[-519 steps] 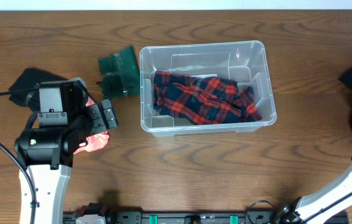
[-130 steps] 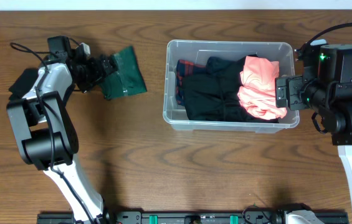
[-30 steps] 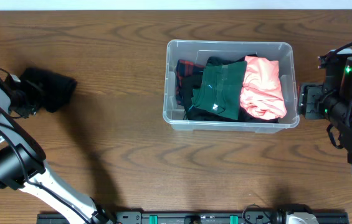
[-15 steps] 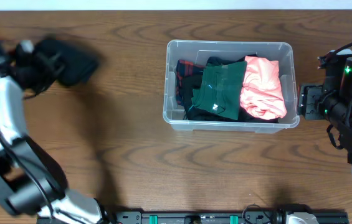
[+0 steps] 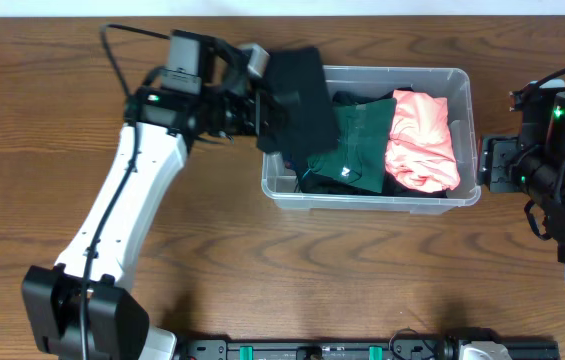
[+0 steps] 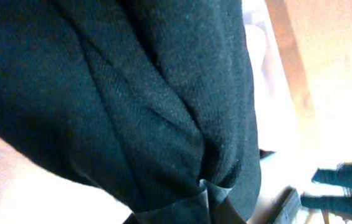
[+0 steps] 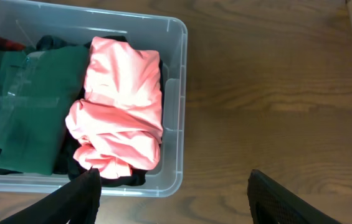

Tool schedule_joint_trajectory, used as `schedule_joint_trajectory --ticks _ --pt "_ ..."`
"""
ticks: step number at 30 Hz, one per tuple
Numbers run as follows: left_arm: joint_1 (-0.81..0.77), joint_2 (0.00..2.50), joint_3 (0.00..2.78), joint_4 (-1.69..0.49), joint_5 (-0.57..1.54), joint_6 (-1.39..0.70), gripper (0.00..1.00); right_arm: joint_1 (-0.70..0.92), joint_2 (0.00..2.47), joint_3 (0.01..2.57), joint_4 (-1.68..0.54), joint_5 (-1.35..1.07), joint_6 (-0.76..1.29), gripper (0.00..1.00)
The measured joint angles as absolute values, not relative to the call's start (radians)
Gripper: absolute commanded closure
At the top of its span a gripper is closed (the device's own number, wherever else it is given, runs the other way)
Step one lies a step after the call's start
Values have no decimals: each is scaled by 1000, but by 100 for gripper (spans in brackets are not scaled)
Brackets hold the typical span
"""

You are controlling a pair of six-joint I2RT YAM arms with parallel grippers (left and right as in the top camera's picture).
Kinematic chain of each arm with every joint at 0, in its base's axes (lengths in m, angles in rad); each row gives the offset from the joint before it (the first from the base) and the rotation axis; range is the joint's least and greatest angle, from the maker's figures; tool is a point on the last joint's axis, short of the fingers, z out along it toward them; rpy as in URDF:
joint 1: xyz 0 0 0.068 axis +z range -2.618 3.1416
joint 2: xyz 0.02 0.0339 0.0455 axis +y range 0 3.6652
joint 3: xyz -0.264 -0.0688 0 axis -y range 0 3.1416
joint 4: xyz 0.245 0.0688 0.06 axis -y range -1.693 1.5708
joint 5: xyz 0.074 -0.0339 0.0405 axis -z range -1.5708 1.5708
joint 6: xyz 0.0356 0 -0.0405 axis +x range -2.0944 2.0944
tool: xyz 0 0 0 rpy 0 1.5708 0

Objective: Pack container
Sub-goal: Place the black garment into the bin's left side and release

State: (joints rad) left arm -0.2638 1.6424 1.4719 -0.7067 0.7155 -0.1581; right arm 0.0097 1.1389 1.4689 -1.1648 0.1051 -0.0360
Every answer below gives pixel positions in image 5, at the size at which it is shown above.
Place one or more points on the dark green cloth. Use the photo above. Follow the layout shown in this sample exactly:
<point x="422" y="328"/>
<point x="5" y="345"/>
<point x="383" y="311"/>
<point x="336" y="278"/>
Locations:
<point x="359" y="157"/>

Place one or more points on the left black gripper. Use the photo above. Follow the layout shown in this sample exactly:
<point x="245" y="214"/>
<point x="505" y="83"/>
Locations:
<point x="249" y="115"/>

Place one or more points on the large black garment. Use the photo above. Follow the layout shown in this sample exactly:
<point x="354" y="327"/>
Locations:
<point x="318" y="185"/>

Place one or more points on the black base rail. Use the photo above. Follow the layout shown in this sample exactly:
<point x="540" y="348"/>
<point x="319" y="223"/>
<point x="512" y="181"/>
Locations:
<point x="405" y="344"/>

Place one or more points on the black cloth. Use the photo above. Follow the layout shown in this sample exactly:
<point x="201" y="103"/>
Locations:
<point x="305" y="123"/>

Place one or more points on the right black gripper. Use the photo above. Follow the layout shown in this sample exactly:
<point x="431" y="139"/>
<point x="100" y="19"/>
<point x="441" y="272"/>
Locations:
<point x="501" y="156"/>

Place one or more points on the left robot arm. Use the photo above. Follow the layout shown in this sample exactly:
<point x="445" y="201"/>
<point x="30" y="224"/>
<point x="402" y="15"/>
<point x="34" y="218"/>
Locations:
<point x="82" y="307"/>

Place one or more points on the pink salmon garment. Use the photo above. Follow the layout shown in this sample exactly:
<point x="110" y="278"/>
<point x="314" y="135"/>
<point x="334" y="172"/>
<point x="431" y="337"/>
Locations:
<point x="419" y="153"/>

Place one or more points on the clear plastic storage bin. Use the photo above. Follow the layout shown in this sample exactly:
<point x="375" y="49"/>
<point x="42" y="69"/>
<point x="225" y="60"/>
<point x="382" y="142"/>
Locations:
<point x="279" y="182"/>

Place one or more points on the black garment with band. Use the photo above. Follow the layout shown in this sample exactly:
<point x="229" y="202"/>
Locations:
<point x="345" y="98"/>

